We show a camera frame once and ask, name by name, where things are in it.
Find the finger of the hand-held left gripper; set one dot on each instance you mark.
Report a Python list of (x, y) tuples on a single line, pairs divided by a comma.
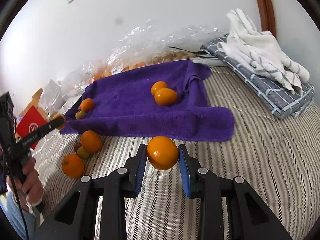
[(45, 129)]

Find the small red fruit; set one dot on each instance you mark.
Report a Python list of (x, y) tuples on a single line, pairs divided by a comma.
[(77, 147)]

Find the person's left hand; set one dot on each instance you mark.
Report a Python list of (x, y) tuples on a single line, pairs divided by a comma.
[(32, 185)]

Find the brown wooden door frame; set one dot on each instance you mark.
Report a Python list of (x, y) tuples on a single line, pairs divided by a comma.
[(266, 5)]

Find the clear bag of brown fruits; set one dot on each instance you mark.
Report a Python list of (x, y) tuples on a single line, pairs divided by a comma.
[(182, 45)]

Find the purple towel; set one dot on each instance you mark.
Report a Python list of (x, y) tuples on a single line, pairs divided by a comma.
[(140, 115)]

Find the orange with stem mark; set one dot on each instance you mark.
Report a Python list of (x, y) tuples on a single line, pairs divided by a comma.
[(73, 165)]

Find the white plastic bag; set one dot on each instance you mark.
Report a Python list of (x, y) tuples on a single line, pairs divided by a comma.
[(50, 95)]

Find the person's left forearm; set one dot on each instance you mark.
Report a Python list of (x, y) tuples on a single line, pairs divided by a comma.
[(15, 220)]

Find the striped bed quilt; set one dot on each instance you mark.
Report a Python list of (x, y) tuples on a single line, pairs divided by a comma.
[(250, 167)]

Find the red paper bag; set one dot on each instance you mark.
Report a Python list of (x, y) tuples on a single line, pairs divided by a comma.
[(30, 127)]

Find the oval orange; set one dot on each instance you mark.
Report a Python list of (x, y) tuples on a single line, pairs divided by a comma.
[(166, 96)]

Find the grey checked folded cloth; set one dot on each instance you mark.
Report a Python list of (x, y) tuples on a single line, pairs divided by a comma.
[(272, 92)]

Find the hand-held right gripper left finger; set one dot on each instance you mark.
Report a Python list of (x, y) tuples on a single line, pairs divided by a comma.
[(141, 170)]

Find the small orange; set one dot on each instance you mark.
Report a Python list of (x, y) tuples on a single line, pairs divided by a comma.
[(158, 86)]

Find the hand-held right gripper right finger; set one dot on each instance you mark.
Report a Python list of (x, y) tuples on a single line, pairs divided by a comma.
[(185, 172)]

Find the brown kiwi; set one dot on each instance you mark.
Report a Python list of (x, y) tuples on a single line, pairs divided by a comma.
[(80, 114), (83, 152)]

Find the white striped towel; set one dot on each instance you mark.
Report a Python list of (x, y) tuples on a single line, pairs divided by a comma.
[(262, 52)]

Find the clear plastic bag of oranges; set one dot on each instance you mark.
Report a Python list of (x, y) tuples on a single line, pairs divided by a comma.
[(125, 55)]

